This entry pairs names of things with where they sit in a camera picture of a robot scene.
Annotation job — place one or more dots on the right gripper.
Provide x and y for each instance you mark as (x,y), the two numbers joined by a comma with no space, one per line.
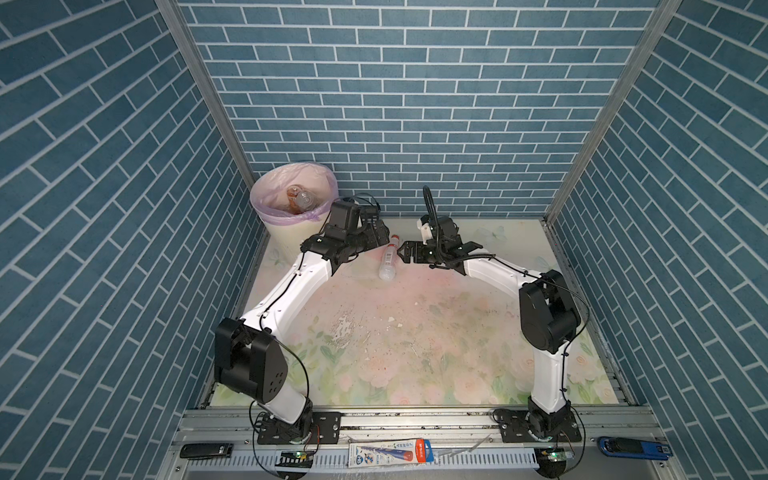
(417,246)

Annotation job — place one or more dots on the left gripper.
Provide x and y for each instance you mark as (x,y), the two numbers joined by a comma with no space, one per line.
(371,240)

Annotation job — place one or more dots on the white bottle with red cap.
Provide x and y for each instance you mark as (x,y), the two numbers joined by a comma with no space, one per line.
(387,270)

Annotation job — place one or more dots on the clear bottle red white label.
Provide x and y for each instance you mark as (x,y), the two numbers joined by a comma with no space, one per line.
(300,199)

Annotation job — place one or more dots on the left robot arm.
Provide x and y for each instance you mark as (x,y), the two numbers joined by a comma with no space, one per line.
(250,351)

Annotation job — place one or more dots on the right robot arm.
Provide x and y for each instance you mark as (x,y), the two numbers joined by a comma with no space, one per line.
(549,317)

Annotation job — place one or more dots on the white bin with pink liner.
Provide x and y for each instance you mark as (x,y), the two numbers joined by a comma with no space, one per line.
(269,199)

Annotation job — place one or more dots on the white red blue tube package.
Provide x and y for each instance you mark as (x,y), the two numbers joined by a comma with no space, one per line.
(416,451)

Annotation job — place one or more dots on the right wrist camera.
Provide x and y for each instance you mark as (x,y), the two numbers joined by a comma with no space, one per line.
(425,231)

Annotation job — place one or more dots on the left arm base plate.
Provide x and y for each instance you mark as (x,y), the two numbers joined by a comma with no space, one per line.
(319,427)

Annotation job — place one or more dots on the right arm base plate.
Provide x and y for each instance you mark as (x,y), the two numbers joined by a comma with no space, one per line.
(521,426)

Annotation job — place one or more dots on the white slotted cable duct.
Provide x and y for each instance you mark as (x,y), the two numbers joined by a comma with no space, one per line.
(343,461)

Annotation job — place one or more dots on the blue black device on rail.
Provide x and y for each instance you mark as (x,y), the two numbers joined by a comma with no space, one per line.
(620,447)

